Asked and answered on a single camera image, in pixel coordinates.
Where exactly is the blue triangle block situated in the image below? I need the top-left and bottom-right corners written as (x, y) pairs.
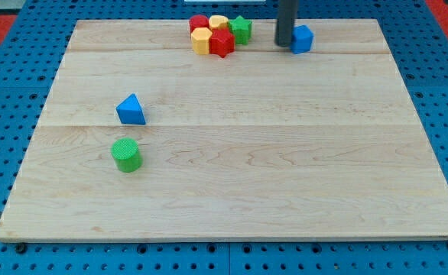
top-left (115, 93), bottom-right (146, 125)

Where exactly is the light wooden board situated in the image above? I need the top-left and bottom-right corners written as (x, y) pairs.
top-left (0, 19), bottom-right (448, 243)

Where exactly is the red star block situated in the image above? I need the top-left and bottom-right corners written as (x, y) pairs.
top-left (209, 29), bottom-right (235, 58)

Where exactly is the green cylinder block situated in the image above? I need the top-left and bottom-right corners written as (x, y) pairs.
top-left (111, 137), bottom-right (143, 173)

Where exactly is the yellow hexagon block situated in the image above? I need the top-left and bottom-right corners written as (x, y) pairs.
top-left (190, 27), bottom-right (213, 55)

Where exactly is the green star block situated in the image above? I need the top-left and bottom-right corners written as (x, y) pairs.
top-left (228, 15), bottom-right (252, 45)

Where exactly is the yellow heart block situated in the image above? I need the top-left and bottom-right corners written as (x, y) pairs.
top-left (208, 15), bottom-right (229, 31)

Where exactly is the red cylinder block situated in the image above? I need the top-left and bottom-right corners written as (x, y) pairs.
top-left (189, 15), bottom-right (209, 33)

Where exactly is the blue cube block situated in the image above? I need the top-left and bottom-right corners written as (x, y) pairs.
top-left (290, 25), bottom-right (314, 54)

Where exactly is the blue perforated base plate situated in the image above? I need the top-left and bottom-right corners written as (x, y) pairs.
top-left (0, 1), bottom-right (448, 274)

